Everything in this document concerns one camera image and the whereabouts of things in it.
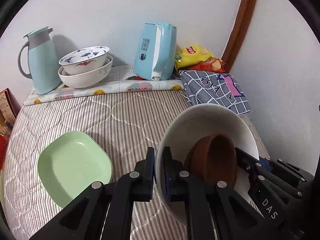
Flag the green square plate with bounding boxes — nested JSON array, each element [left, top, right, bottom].
[[37, 131, 113, 208]]

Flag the brown small dish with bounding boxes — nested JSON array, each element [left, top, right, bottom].
[[201, 134, 238, 187], [184, 135, 212, 180]]

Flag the brown wooden door frame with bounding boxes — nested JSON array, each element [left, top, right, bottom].
[[222, 0, 257, 73]]

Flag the grey checked folded cloth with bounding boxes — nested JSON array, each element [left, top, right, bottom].
[[179, 70, 252, 115]]

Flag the white bowl grey swirl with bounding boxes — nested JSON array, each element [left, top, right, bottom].
[[58, 55, 113, 88]]

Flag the blue patterned white bowl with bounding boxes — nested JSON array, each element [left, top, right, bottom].
[[59, 46, 110, 75]]

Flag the patterned brown gift box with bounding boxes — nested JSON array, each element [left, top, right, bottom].
[[0, 88, 20, 137]]

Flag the light blue electric kettle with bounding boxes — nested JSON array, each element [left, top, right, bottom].
[[134, 21, 177, 81]]

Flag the large white bowl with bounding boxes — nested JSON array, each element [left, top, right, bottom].
[[155, 103, 259, 225]]

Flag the light blue thermos jug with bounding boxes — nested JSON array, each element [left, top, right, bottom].
[[17, 27, 61, 95]]

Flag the striped quilted table cover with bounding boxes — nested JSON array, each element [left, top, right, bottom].
[[2, 89, 271, 240]]

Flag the red snack bag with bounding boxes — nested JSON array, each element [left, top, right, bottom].
[[188, 57, 225, 73]]

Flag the fruit print table mat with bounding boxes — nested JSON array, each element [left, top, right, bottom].
[[23, 65, 183, 106]]

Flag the yellow chips bag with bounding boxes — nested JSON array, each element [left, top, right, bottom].
[[175, 44, 215, 70]]

